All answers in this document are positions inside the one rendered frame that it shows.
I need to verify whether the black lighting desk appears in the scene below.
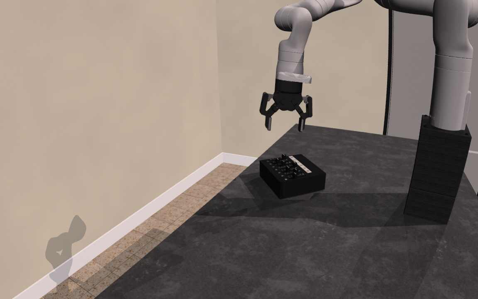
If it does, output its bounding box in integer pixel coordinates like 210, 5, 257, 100
260, 154, 326, 199

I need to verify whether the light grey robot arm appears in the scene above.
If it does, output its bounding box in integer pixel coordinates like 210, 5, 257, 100
274, 0, 478, 131

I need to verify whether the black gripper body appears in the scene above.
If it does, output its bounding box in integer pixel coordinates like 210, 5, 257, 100
273, 79, 303, 111

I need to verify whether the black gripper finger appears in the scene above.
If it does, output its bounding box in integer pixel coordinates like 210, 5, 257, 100
259, 92, 287, 131
291, 95, 312, 132

